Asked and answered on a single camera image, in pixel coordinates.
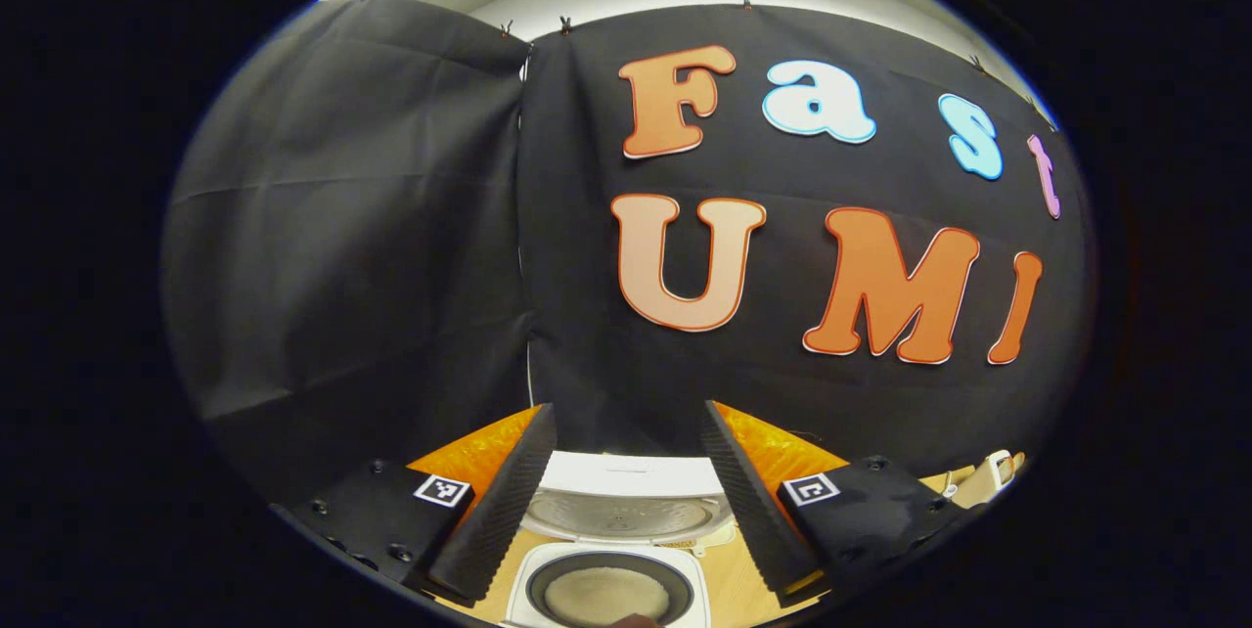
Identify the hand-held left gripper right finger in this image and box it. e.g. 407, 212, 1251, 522
699, 400, 979, 607

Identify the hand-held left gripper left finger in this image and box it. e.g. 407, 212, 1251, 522
269, 403, 559, 607

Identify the white rice cooker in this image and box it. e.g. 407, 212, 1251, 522
504, 452, 735, 628

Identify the white rice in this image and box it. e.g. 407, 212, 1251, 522
543, 566, 671, 624

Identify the white toaster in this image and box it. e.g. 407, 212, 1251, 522
944, 450, 1018, 510

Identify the black backdrop cloth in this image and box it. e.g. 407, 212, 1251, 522
161, 0, 1096, 502

